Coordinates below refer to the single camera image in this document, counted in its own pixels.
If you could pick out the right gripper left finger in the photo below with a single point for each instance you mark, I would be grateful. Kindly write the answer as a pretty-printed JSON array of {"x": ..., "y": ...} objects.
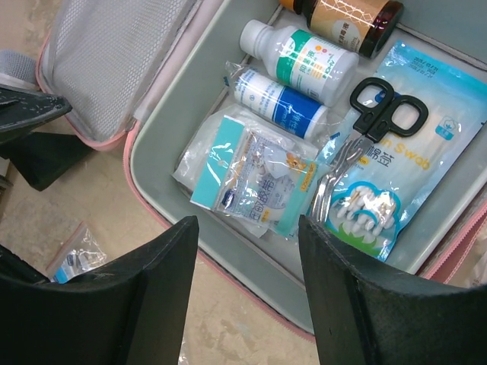
[{"x": 131, "y": 310}]

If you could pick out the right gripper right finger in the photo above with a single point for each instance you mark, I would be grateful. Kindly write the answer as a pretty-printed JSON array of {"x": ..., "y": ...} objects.
[{"x": 366, "y": 312}]

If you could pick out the blue white sachet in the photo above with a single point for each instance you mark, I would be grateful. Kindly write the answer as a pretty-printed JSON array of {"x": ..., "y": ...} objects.
[{"x": 79, "y": 254}]

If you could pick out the pink medicine kit case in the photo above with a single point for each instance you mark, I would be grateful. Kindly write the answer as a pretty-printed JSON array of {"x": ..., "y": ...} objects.
[{"x": 152, "y": 71}]

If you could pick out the teal topped zip bag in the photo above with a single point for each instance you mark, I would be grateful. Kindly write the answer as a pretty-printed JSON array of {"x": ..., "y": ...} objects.
[{"x": 251, "y": 175}]

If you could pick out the white gauze packet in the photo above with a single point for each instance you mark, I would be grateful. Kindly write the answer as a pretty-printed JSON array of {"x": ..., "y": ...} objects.
[{"x": 194, "y": 157}]

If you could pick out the large blue packet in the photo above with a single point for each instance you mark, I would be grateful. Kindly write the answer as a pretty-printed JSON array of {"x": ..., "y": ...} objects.
[{"x": 380, "y": 194}]

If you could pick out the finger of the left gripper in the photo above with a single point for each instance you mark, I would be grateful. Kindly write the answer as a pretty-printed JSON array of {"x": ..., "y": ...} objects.
[
  {"x": 41, "y": 157},
  {"x": 24, "y": 110}
]

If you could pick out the white blue small bottle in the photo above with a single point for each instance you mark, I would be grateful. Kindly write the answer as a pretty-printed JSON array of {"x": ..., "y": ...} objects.
[{"x": 281, "y": 105}]

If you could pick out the white tube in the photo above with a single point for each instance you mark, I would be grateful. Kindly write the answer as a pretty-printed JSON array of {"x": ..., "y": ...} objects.
[{"x": 18, "y": 70}]

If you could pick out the brown medicine bottle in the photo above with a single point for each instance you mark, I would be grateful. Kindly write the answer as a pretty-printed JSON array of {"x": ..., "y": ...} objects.
[{"x": 360, "y": 26}]

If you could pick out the black handled scissors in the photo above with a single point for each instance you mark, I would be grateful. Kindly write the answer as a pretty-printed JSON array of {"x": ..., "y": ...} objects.
[{"x": 373, "y": 124}]

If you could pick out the white green bottle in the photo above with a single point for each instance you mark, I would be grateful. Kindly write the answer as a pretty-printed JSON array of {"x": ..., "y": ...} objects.
[{"x": 299, "y": 59}]

